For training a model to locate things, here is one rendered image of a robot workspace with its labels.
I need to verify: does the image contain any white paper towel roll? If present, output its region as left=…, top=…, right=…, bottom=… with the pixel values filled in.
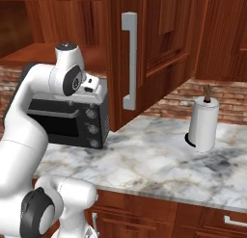
left=187, top=95, right=221, bottom=153

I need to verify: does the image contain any wooden corner wall cabinet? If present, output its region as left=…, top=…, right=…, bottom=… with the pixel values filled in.
left=195, top=0, right=247, bottom=83

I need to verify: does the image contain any wooden cabinet door with handle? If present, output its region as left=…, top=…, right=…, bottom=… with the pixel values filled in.
left=105, top=0, right=212, bottom=133

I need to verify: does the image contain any wooden drawer front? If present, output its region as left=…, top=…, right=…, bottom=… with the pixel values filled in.
left=172, top=202, right=247, bottom=238

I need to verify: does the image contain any long grey door handle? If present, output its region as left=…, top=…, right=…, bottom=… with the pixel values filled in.
left=121, top=12, right=139, bottom=112

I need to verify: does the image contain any wooden base cabinet door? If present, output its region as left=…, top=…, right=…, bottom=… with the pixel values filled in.
left=86, top=204, right=178, bottom=238

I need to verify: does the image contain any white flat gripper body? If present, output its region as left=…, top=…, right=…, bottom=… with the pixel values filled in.
left=53, top=91, right=104, bottom=105

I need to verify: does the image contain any black toaster oven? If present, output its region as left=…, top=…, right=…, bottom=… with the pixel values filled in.
left=26, top=77, right=111, bottom=150

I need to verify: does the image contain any small grey cabinet handle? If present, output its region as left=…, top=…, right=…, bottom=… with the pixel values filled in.
left=91, top=211, right=101, bottom=238

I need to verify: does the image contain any grey drawer handle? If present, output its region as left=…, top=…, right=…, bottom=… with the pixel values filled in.
left=223, top=215, right=247, bottom=228

